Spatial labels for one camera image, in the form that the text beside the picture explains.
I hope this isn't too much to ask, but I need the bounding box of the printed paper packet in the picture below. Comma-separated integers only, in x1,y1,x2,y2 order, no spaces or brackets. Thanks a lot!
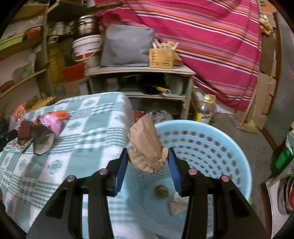
12,138,33,153

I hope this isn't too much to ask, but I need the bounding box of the maroon scouring pad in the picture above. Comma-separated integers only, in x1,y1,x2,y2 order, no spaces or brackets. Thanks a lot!
17,120,31,145

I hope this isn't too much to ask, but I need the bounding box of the pink plastic wrapper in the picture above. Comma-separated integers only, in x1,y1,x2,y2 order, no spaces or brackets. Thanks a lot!
39,113,62,136

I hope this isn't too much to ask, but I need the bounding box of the orange plastic wrapper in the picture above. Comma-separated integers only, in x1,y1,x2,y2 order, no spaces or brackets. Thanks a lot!
33,110,70,125

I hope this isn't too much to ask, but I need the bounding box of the brown paper bag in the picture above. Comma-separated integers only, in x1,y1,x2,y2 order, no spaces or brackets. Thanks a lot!
127,115,168,174

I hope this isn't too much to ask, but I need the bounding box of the beige cloth mask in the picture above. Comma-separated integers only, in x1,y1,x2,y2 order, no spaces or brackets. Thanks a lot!
169,192,189,216

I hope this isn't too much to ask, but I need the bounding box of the yellow egg tray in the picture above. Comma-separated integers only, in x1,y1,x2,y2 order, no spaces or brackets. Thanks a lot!
25,97,55,113

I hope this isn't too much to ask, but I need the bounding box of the light blue plastic basket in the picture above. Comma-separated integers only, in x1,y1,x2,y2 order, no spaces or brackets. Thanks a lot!
108,120,252,238

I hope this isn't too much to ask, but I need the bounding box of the green checkered tablecloth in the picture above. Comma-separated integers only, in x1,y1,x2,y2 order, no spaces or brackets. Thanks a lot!
1,92,134,231

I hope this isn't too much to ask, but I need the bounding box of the broom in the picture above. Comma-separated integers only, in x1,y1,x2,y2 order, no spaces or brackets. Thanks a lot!
236,78,259,134

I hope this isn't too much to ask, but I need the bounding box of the red plastic basket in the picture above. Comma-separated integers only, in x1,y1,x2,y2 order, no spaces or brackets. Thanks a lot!
61,62,86,82

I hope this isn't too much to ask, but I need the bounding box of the yellow-capped oil bottle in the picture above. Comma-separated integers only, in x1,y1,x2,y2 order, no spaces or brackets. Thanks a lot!
194,94,216,124

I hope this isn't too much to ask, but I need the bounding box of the green plastic tray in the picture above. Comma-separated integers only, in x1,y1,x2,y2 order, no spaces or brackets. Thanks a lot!
0,34,24,51

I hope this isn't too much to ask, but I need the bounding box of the large oil jug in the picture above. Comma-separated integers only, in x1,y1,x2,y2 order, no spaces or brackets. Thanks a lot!
47,35,65,85

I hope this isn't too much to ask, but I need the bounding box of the white plastic bucket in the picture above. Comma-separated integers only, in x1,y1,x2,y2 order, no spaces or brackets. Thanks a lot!
72,35,102,62

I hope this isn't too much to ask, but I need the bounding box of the low wooden cabinet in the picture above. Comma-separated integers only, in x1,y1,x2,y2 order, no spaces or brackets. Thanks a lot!
85,66,195,119

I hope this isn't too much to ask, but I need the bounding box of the steel cooking pot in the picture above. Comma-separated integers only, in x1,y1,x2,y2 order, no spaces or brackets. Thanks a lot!
77,15,96,36

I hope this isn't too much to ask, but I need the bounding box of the grey fabric cover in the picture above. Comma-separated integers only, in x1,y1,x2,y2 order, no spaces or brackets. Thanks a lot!
101,24,155,67

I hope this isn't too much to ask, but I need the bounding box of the yellow utensil basket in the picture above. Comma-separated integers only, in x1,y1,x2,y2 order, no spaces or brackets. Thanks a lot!
148,39,179,69

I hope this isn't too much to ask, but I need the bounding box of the striped magenta curtain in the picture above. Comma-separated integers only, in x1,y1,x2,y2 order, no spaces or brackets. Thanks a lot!
97,0,262,111

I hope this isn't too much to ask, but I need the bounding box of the wooden wall shelf unit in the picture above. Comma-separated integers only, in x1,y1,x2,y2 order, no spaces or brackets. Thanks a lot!
1,1,53,106

